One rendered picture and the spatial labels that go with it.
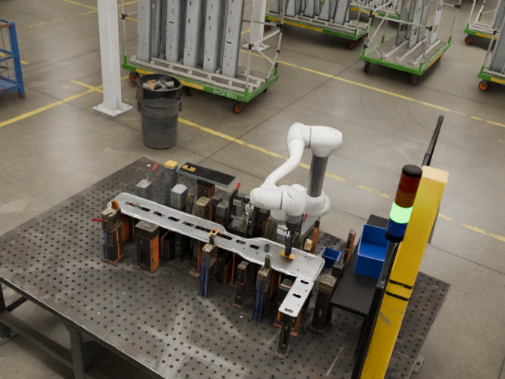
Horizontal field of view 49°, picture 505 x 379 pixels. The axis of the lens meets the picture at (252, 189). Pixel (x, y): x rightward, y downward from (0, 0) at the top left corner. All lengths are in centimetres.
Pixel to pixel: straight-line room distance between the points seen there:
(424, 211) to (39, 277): 228
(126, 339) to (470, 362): 245
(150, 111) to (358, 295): 367
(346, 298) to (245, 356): 61
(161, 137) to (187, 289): 306
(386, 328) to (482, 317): 230
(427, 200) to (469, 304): 276
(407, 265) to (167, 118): 417
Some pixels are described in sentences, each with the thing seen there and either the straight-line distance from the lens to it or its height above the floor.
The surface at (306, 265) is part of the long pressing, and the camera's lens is 311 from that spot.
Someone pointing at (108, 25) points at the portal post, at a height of 107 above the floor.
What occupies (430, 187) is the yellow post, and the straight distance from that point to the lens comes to 209.
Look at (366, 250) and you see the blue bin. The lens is 326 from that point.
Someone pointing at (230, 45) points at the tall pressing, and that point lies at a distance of 733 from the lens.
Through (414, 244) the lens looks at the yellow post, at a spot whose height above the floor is 171.
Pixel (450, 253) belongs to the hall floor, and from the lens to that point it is 528.
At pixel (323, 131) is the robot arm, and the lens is 329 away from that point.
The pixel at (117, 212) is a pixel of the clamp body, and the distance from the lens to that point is 335.
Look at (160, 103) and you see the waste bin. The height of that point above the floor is 57.
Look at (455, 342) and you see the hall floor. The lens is 444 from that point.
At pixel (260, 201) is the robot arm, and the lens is 286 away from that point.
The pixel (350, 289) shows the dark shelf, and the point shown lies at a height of 103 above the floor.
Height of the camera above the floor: 296
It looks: 32 degrees down
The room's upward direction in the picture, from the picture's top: 6 degrees clockwise
